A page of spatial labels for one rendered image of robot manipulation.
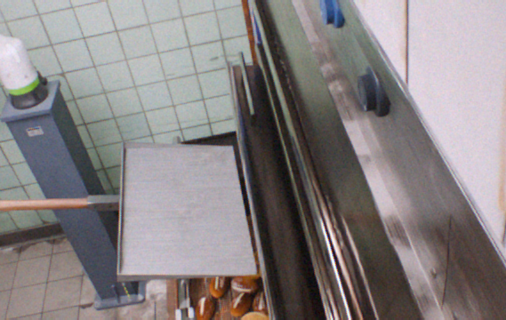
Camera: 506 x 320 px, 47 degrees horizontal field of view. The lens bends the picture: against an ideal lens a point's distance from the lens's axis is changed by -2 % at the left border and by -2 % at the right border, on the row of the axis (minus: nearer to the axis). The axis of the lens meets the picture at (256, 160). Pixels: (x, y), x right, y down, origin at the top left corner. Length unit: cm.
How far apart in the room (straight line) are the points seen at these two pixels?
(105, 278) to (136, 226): 135
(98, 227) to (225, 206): 110
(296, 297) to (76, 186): 157
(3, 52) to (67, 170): 55
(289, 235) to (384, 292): 60
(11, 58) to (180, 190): 86
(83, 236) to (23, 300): 73
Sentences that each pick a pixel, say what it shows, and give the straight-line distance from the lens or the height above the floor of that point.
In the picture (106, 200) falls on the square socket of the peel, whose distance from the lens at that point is 172.
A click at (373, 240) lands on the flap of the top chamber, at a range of 72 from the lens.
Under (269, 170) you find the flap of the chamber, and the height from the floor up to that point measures 140.
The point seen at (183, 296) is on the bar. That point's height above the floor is 117.
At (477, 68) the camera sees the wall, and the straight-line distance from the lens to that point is 31.
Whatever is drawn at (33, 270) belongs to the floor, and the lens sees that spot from 351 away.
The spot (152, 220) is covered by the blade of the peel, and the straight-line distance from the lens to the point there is 169.
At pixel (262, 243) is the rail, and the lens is 123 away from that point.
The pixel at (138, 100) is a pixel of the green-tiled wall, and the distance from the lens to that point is 298.
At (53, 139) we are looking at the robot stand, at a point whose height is 105.
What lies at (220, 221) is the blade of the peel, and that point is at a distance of 169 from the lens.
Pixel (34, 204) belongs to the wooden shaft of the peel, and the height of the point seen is 130.
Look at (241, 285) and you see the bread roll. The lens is 217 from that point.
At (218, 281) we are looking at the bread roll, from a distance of 221.
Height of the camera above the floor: 235
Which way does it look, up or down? 40 degrees down
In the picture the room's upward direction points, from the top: 12 degrees counter-clockwise
